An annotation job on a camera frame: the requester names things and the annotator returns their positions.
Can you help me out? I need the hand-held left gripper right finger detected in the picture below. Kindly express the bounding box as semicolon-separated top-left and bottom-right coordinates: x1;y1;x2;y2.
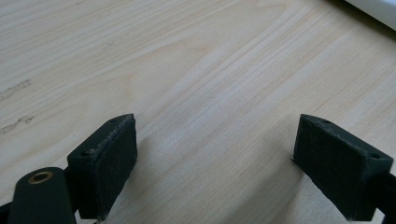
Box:
291;113;394;222

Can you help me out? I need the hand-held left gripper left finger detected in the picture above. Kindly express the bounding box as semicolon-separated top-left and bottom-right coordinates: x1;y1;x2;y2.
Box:
66;113;138;222

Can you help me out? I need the white box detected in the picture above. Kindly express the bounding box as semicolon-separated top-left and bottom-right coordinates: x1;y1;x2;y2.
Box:
344;0;396;32

